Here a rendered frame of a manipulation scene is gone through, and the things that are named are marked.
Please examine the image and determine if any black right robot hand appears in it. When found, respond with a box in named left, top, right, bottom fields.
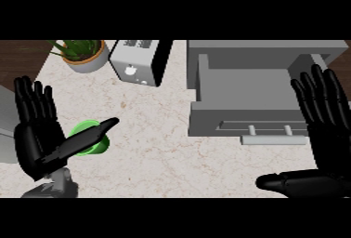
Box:
left=253, top=63, right=351, bottom=199

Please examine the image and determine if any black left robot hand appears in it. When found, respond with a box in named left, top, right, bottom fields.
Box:
left=12, top=75, right=121, bottom=182

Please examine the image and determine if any green cup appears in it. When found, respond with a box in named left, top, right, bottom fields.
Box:
left=68, top=119, right=110, bottom=157

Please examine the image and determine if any grey open drawer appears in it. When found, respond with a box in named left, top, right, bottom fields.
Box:
left=195, top=53, right=330, bottom=110

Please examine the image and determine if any grey flat panel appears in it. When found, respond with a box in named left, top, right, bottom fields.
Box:
left=0, top=85, right=25, bottom=165

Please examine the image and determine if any potted green plant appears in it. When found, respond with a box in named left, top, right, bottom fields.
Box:
left=47, top=40, right=112, bottom=74

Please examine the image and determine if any silver toaster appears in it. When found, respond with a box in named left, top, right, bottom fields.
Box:
left=107, top=40, right=175, bottom=88

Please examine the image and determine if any grey drawer front with handle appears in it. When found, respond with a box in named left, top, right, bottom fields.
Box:
left=187, top=101, right=312, bottom=146

